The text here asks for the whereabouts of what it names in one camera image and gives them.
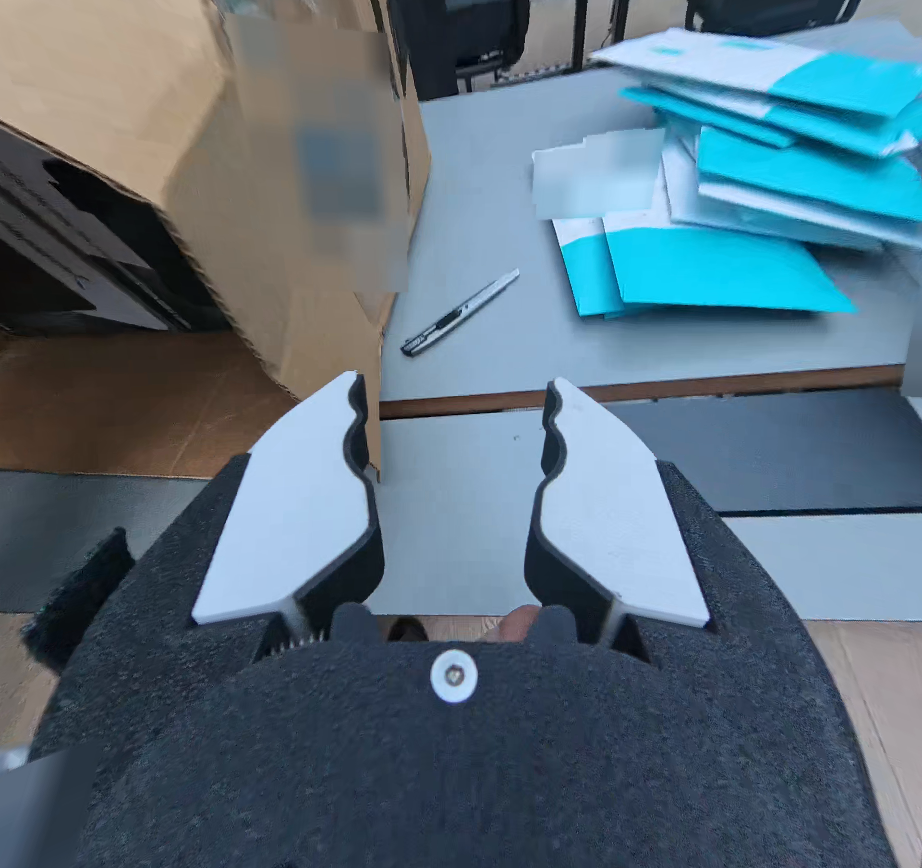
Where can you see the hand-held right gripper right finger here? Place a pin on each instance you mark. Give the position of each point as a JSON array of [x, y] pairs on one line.
[[619, 529]]

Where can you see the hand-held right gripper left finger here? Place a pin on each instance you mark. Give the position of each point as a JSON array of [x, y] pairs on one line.
[[288, 515]]

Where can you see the grey utility knife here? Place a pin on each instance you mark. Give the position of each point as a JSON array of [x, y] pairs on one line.
[[461, 313]]

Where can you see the stack of teal white packets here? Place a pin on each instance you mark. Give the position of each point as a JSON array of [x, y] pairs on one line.
[[720, 263]]

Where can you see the brown cardboard box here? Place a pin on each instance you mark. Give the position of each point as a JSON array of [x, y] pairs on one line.
[[108, 54]]

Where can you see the person's right hand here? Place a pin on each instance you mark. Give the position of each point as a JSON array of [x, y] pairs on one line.
[[518, 623]]

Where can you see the black mesh office chair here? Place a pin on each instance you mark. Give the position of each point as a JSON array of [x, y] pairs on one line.
[[461, 3]]

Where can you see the black desk frame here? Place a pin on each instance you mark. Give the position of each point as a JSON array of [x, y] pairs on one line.
[[580, 3]]

